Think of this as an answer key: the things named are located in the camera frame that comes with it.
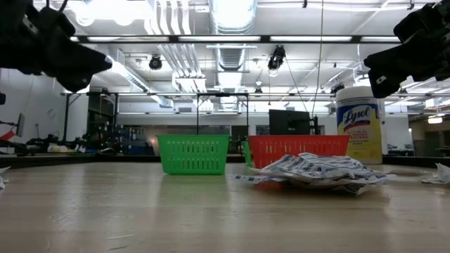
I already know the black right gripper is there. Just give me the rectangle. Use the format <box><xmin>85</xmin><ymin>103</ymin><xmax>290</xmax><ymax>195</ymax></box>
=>
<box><xmin>364</xmin><ymin>0</ymin><xmax>450</xmax><ymax>98</ymax></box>

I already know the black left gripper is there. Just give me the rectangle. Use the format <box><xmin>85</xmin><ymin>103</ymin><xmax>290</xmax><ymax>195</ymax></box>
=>
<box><xmin>0</xmin><ymin>0</ymin><xmax>113</xmax><ymax>93</ymax></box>

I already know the dark equipment rack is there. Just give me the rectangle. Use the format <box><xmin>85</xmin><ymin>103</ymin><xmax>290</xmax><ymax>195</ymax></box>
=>
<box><xmin>87</xmin><ymin>94</ymin><xmax>119</xmax><ymax>155</ymax></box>

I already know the Lysol wipes canister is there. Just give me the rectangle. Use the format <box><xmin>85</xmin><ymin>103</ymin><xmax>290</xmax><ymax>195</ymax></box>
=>
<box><xmin>335</xmin><ymin>86</ymin><xmax>383</xmax><ymax>165</ymax></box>

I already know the blue box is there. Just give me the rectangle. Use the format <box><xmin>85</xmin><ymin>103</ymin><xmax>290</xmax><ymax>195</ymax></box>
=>
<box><xmin>127</xmin><ymin>140</ymin><xmax>155</xmax><ymax>155</ymax></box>

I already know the white blue-striped bandage wrapper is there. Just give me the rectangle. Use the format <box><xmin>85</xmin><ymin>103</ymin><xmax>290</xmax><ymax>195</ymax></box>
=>
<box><xmin>288</xmin><ymin>174</ymin><xmax>398</xmax><ymax>196</ymax></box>
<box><xmin>298</xmin><ymin>151</ymin><xmax>379</xmax><ymax>179</ymax></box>
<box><xmin>250</xmin><ymin>153</ymin><xmax>356</xmax><ymax>180</ymax></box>
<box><xmin>234</xmin><ymin>174</ymin><xmax>288</xmax><ymax>184</ymax></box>

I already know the black computer monitor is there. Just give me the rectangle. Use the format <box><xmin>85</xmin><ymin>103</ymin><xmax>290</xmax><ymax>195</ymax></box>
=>
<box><xmin>269</xmin><ymin>109</ymin><xmax>312</xmax><ymax>136</ymax></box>

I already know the small pale sachet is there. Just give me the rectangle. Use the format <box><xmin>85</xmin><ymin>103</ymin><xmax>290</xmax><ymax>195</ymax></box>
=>
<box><xmin>420</xmin><ymin>162</ymin><xmax>450</xmax><ymax>185</ymax></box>

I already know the red plastic basket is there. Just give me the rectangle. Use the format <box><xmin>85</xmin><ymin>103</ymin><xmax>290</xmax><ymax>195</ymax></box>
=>
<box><xmin>247</xmin><ymin>134</ymin><xmax>351</xmax><ymax>169</ymax></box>

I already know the green plastic basket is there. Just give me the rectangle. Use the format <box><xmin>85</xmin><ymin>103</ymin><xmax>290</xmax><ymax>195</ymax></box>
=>
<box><xmin>157</xmin><ymin>134</ymin><xmax>232</xmax><ymax>176</ymax></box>
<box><xmin>241</xmin><ymin>140</ymin><xmax>252</xmax><ymax>167</ymax></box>

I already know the thin hanging cable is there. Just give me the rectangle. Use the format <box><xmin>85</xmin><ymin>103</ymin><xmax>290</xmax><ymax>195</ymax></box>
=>
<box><xmin>311</xmin><ymin>0</ymin><xmax>325</xmax><ymax>119</ymax></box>
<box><xmin>283</xmin><ymin>56</ymin><xmax>309</xmax><ymax>114</ymax></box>

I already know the black overhead camera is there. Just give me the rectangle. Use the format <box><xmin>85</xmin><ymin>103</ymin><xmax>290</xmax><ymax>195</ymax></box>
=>
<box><xmin>266</xmin><ymin>44</ymin><xmax>286</xmax><ymax>71</ymax></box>

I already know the black background rig frame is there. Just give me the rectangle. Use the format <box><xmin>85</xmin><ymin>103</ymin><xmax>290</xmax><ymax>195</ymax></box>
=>
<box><xmin>195</xmin><ymin>92</ymin><xmax>250</xmax><ymax>136</ymax></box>

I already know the silver ceiling air duct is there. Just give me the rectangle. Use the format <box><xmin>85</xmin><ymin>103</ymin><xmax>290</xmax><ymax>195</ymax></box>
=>
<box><xmin>207</xmin><ymin>0</ymin><xmax>259</xmax><ymax>110</ymax></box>

